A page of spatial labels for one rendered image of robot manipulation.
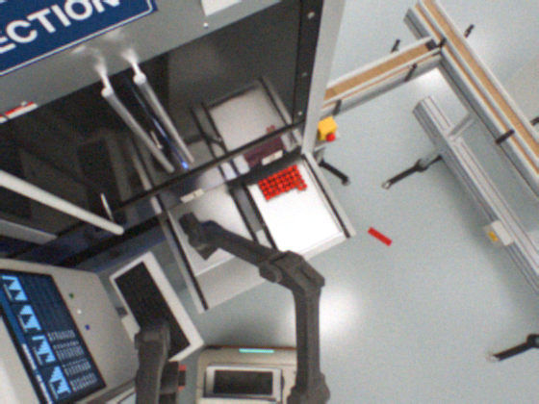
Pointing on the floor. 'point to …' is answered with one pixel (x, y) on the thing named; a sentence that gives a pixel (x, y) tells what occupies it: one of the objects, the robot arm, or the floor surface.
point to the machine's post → (325, 48)
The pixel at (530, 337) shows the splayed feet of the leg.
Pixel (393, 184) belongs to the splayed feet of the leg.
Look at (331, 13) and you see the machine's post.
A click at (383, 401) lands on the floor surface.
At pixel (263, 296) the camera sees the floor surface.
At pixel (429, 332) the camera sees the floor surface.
